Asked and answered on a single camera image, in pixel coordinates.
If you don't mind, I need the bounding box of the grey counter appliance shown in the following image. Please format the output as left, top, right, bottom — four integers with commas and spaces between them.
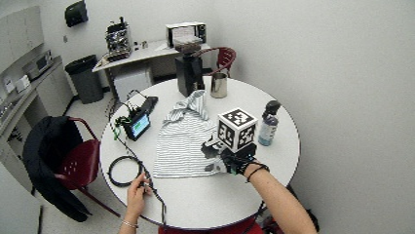
21, 49, 55, 81

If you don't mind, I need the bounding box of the white cube with black markers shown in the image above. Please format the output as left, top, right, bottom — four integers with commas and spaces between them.
215, 107, 259, 154

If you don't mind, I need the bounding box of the coiled black cable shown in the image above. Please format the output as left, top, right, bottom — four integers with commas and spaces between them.
106, 155, 146, 188

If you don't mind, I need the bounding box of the small screen device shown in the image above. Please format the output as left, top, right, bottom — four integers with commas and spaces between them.
123, 110, 152, 142

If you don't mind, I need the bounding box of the black wall dispenser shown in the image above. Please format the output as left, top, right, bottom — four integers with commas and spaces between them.
63, 0, 89, 28

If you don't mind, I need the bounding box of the grey wall cabinet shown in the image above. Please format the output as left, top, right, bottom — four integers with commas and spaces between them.
0, 5, 46, 75

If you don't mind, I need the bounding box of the silver espresso machine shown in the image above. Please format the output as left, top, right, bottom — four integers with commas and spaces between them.
102, 16, 133, 62

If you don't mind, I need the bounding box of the spray bottle with black cap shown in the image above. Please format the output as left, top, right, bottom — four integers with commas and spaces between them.
256, 99, 283, 147

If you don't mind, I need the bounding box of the metal cup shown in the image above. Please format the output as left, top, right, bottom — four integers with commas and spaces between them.
208, 72, 230, 99

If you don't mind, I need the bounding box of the white toaster oven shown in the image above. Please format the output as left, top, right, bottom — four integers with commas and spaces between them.
164, 20, 207, 49

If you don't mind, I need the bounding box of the grey striped shirt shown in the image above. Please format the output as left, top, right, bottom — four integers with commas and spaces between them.
151, 89, 228, 179

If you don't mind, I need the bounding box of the white small fridge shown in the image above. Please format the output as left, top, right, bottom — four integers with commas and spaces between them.
113, 67, 155, 103

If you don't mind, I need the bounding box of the person's red clothing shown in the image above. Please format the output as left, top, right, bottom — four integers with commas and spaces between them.
156, 214, 266, 234

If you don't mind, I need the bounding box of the black box device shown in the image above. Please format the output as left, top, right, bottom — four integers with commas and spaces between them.
138, 96, 159, 115

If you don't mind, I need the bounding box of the grey counter cabinet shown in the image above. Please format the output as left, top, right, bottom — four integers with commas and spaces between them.
0, 55, 75, 193

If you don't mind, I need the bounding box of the black wristband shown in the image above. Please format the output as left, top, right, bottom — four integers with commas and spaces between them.
244, 163, 271, 183

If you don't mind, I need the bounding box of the black jacket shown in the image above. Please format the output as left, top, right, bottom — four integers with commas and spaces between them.
21, 115, 93, 223

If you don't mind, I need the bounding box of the dark grey trash bin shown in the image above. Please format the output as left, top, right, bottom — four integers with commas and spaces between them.
63, 54, 105, 105

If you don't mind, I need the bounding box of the red chair with black jacket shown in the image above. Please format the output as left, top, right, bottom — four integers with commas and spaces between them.
53, 116, 122, 218

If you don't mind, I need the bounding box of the long black cable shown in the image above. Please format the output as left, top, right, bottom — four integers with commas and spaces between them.
105, 89, 170, 227

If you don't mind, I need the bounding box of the white desk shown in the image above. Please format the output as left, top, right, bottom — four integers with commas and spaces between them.
90, 39, 212, 98

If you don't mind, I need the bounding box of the green cable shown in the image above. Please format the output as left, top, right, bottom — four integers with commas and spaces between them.
111, 115, 133, 141

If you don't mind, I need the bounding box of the black coffee grinder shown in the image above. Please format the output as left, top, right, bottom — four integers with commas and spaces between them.
172, 35, 207, 98

